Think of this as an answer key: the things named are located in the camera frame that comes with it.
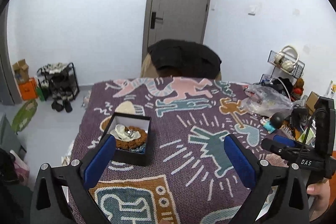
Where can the clear plastic bag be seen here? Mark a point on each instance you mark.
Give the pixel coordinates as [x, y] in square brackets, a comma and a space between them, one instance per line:
[265, 101]

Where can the black jacket on chair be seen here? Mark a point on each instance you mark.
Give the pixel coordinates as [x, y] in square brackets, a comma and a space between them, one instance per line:
[180, 53]

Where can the cardboard box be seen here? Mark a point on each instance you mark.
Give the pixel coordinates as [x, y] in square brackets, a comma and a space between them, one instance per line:
[21, 71]

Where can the black haired doll figure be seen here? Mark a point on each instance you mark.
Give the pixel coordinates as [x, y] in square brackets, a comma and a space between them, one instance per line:
[273, 123]

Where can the black jewelry box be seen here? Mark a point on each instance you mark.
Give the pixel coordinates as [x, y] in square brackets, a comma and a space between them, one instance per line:
[135, 152]

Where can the black door handle lock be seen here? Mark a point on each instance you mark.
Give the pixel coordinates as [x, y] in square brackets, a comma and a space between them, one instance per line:
[154, 18]

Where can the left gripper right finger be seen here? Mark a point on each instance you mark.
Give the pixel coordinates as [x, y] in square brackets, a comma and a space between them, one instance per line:
[277, 194]

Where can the grey door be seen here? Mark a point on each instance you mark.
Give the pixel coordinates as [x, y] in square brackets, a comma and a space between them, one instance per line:
[182, 20]

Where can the green leaf floor mat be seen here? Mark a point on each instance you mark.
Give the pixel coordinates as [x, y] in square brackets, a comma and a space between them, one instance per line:
[24, 116]

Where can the person's right hand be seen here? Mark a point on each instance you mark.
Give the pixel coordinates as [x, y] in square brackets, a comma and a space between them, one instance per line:
[321, 193]

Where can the white translucent pouch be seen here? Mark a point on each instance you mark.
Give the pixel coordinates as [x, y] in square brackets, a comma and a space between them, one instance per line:
[123, 133]

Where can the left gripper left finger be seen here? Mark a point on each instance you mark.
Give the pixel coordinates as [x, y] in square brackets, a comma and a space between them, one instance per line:
[49, 205]

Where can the white wall switch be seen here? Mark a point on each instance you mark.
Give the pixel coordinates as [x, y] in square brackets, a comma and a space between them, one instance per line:
[252, 10]

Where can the wire wall basket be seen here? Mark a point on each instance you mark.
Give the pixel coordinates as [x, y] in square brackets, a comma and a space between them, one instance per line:
[288, 61]

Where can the orange box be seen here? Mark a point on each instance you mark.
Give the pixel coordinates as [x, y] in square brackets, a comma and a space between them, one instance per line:
[28, 90]

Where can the black shoe rack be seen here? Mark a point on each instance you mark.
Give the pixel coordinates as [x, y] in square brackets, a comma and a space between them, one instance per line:
[58, 81]

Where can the pair of black slippers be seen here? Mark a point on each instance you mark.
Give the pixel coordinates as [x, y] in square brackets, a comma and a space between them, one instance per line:
[65, 105]

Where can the purple patterned woven blanket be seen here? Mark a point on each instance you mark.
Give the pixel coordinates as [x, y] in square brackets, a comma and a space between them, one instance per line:
[188, 177]

